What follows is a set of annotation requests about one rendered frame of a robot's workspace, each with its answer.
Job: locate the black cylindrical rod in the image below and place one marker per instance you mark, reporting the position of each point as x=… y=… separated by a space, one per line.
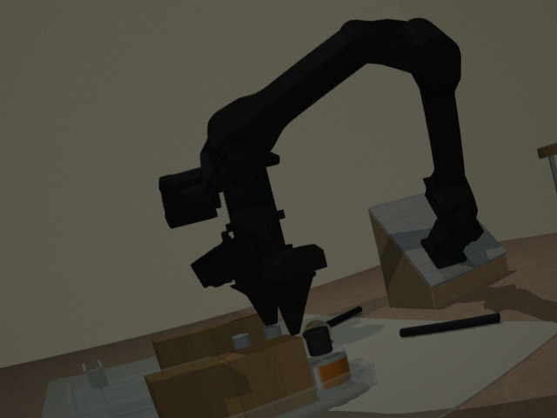
x=336 y=320
x=450 y=325

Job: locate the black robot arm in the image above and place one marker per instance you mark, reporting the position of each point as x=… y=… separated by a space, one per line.
x=241 y=136

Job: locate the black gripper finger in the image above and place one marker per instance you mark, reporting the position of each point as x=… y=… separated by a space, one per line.
x=264 y=302
x=291 y=296

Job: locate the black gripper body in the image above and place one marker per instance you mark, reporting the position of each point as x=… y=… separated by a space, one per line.
x=279 y=262

